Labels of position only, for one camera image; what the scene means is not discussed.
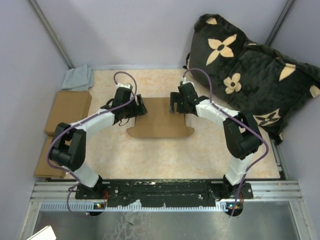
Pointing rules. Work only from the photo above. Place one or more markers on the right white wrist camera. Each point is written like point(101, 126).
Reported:
point(183, 81)

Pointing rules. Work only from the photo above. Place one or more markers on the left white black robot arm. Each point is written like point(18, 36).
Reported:
point(68, 146)

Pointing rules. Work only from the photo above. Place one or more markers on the brown cardboard box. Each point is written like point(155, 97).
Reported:
point(159, 122)

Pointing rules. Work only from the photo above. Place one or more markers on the folded cardboard box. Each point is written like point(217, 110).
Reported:
point(68, 107)
point(43, 170)

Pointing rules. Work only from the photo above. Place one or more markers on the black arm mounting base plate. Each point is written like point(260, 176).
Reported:
point(155, 193)

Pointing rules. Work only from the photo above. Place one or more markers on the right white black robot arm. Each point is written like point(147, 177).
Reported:
point(242, 135)

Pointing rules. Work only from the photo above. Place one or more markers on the upper folded cardboard box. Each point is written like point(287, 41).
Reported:
point(68, 107)

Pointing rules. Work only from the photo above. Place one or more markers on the aluminium frame rail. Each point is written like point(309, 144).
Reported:
point(60, 196)

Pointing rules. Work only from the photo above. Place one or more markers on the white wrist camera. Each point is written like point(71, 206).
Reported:
point(183, 81)
point(127, 86)

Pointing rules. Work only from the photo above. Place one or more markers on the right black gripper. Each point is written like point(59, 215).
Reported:
point(175, 98)

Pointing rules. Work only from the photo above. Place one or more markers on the white object at bottom corner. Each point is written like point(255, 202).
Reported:
point(47, 233)

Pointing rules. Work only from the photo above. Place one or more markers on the black floral plush cushion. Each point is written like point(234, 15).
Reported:
point(248, 76)

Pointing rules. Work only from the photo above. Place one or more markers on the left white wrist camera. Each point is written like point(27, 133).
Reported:
point(127, 86)

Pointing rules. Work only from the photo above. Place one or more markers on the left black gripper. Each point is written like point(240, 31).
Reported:
point(139, 110)

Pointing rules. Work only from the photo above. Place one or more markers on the lower folded cardboard box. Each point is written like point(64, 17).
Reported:
point(43, 170)

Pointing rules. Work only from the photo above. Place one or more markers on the grey folded cloth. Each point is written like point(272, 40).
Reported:
point(78, 79)

